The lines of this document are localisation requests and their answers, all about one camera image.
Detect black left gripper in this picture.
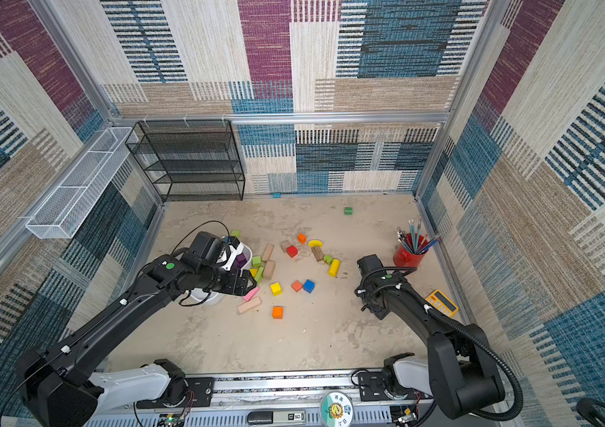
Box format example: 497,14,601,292
199,268,261,297

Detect purple cube block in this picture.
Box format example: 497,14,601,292
234,254,247,269

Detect white plastic storage bin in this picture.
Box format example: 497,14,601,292
188,243,257,306

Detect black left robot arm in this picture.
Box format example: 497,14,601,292
15,231,256,426

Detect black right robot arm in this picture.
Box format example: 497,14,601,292
355,254,524,422

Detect pink rectangular block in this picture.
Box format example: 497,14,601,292
243,286,260,302

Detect lime green flat block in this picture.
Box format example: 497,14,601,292
254,267,264,283

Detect long natural wood block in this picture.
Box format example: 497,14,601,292
237,297,261,315

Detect yellow cube block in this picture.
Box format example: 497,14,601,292
270,283,283,296

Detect red pen holder cup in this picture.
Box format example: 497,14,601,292
393,220,441,268

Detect yellow cylinder block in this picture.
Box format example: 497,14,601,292
328,259,341,278

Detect orange cube block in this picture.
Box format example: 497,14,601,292
272,307,284,320

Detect red-orange small cube block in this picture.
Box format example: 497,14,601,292
292,281,303,293

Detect small natural wood cube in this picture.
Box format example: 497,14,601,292
280,240,291,252

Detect red cube block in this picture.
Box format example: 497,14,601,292
286,246,298,258

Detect yellow calculator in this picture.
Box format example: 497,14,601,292
425,290,459,318

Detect blue cube block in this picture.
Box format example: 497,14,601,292
303,280,316,294

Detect striped dark wood block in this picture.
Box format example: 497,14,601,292
311,247,325,263

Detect round green logo sticker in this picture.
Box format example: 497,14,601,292
319,391,355,427

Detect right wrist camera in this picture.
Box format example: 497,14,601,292
357,254,383,278

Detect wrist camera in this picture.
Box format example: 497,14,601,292
218,236,244,270
357,254,383,278

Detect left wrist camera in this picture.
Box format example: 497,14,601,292
218,236,244,270

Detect black wire shelf rack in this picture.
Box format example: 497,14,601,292
126,119,245,203

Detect white wire mesh basket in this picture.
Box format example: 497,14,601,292
26,127,132,239

